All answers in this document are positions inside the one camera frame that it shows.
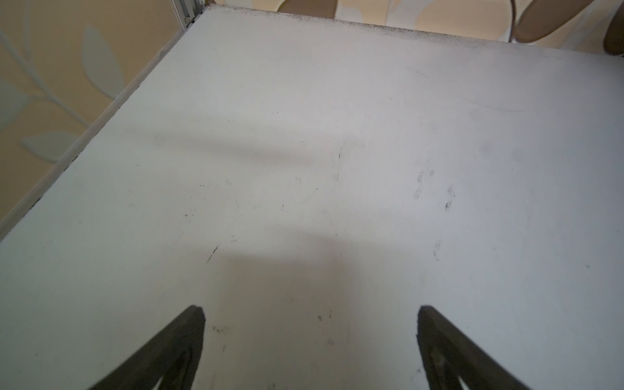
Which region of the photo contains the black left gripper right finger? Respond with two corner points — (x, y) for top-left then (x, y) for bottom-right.
(417, 305), (527, 389)

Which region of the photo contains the aluminium frame post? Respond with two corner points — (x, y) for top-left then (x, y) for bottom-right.
(172, 0), (206, 30)

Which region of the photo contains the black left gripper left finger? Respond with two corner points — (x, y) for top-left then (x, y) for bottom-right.
(91, 305), (206, 389)

